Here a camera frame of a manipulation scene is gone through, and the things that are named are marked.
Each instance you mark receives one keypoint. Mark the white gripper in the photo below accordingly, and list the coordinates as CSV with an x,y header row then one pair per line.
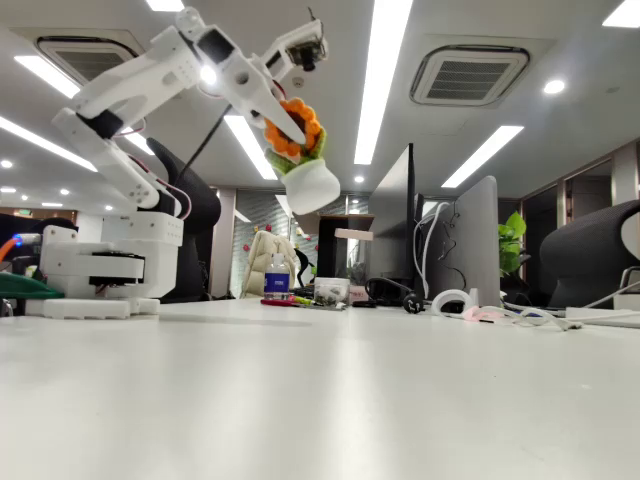
x,y
248,86

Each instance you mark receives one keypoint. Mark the crochet sunflower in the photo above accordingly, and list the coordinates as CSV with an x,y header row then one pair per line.
x,y
312,187

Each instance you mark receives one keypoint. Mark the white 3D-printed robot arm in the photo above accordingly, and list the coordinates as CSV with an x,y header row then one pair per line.
x,y
130,85

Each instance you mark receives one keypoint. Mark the long ceiling strip light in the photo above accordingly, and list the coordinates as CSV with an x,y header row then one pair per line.
x,y
482,155
245,140
167,5
625,12
50,77
382,80

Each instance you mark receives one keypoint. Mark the ceiling smoke detector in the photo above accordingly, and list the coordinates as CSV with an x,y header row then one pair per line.
x,y
298,82

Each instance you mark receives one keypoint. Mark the black cabinet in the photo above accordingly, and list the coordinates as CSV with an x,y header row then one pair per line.
x,y
330,250

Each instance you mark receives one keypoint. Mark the beige padded jacket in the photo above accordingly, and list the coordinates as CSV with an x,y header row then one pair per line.
x,y
255,265

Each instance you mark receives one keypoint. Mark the clear water bottle blue label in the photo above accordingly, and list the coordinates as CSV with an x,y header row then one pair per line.
x,y
276,280

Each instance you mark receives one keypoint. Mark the black thin computer monitor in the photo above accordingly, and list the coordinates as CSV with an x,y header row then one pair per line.
x,y
410,210

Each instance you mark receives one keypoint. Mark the clear plastic container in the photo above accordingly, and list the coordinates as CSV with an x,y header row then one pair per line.
x,y
331,290

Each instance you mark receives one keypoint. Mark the red pen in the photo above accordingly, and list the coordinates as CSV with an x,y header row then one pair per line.
x,y
275,302

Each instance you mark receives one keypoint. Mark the yellow green marker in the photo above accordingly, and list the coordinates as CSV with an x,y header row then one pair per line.
x,y
305,301

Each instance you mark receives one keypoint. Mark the ceiling air conditioner vent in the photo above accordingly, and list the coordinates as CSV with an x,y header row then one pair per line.
x,y
85,57
467,77

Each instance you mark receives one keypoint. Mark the small pink box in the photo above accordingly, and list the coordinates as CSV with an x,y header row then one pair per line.
x,y
359,292

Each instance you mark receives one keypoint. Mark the grey desk partition panel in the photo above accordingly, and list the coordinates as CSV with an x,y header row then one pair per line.
x,y
475,240

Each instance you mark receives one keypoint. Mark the green leafy plant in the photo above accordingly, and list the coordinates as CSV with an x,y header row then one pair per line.
x,y
511,245

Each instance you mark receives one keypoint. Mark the pink ribbon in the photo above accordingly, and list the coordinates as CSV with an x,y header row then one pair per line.
x,y
480,314

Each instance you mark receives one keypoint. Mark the black mesh office chair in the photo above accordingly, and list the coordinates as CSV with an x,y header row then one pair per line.
x,y
585,255

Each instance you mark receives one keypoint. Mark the white power strip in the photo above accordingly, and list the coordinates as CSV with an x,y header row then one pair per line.
x,y
600,315

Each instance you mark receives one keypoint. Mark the small camera on white mount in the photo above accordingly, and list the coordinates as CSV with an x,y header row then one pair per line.
x,y
300,47

